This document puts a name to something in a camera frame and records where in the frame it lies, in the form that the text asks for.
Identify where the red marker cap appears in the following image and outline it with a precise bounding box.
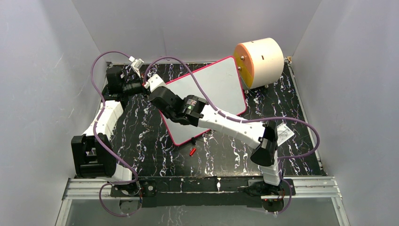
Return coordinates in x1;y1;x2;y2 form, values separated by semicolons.
189;148;196;156

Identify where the pink-framed whiteboard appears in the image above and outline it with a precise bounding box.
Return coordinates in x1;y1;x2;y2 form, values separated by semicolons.
159;56;247;146

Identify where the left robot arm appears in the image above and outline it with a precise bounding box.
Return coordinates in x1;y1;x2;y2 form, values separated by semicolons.
71;66;142;196

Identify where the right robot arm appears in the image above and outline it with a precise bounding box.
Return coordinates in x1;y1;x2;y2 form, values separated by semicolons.
149;86;286;198

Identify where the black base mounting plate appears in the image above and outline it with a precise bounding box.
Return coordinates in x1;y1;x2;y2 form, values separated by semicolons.
110;175;281;209

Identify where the white cylinder with orange face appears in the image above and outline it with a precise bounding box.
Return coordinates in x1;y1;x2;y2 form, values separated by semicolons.
233;38;284;90

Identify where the white printed card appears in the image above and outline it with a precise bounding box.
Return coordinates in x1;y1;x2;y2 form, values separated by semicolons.
277;123;295;146

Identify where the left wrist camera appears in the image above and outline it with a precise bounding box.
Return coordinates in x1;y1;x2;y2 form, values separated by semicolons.
129;56;144;77

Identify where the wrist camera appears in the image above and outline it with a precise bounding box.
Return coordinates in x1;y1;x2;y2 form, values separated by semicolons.
129;56;144;77
144;74;166;93

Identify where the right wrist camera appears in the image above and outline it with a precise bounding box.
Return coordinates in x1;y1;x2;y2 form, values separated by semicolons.
144;74;166;93

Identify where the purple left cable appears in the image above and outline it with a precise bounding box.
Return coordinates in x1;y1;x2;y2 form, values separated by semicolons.
90;51;139;218

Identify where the purple cable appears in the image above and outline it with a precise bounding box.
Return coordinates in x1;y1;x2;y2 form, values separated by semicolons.
90;51;139;218
143;56;321;216

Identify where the aluminium frame rail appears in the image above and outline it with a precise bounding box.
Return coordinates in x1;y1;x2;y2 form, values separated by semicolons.
63;177;342;200

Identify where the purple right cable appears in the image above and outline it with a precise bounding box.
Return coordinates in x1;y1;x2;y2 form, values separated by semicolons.
143;56;321;216

